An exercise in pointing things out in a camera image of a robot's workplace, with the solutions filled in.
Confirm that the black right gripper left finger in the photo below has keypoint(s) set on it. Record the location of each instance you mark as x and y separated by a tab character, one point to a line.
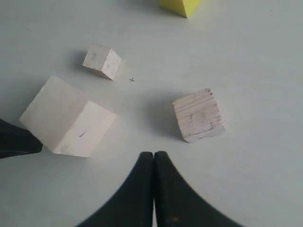
132	203

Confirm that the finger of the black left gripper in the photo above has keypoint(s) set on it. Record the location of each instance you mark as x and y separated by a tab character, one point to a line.
15	141

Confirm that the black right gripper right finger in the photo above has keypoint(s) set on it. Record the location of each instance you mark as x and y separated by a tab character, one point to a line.
177	204

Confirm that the large wooden cube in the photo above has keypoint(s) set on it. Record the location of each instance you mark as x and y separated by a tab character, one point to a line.
65	121

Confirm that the yellow cube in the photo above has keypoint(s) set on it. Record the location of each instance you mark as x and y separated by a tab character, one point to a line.
182	8

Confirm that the medium wooden cube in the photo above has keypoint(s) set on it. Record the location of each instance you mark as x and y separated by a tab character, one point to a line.
198	116

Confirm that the small wooden cube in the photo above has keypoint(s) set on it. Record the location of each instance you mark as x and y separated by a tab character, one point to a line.
103	60

